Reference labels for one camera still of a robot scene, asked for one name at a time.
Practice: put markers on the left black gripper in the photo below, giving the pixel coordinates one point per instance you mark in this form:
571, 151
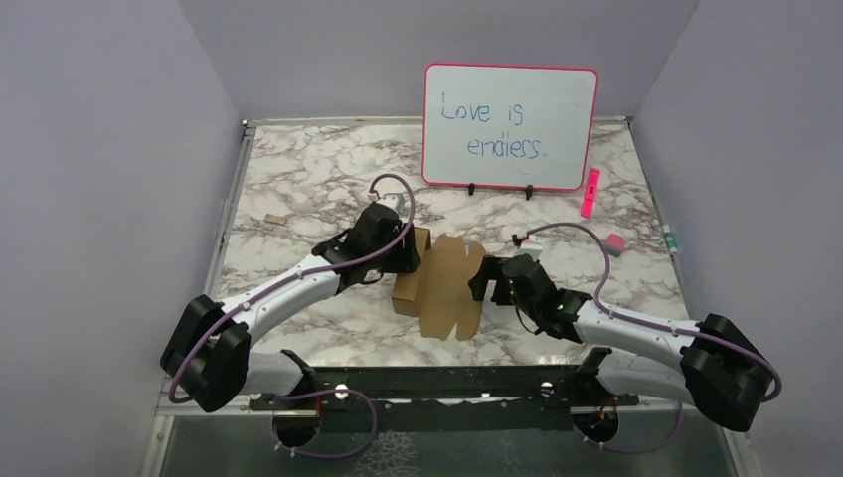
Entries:
407, 258

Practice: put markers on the green white marker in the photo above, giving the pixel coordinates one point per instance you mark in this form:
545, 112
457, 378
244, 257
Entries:
670, 240

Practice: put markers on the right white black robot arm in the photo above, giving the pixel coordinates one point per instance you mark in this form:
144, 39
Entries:
710, 365

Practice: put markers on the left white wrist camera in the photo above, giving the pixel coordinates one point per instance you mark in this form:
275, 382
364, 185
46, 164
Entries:
393, 201

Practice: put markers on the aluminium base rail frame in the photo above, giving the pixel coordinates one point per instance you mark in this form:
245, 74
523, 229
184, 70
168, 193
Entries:
451, 421

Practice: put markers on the pink framed whiteboard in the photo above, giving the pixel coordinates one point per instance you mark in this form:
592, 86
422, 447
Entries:
507, 126

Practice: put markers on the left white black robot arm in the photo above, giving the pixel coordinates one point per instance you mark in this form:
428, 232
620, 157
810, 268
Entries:
210, 357

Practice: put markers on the small wooden block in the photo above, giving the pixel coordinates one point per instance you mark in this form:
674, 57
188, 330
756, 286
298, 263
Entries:
275, 220

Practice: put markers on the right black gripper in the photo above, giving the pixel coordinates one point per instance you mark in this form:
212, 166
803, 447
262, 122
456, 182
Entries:
492, 267

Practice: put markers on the pink grey eraser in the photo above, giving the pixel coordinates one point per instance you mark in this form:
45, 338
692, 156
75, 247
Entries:
614, 244

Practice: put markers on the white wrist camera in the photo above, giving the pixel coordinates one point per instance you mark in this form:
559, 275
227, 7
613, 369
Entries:
532, 246
393, 201

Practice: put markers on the brown cardboard box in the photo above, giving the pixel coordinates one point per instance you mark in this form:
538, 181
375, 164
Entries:
437, 294

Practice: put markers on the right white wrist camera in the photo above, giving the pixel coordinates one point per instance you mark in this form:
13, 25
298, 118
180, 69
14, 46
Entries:
532, 246

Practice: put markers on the pink highlighter marker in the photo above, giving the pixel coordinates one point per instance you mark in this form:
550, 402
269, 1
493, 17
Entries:
590, 193

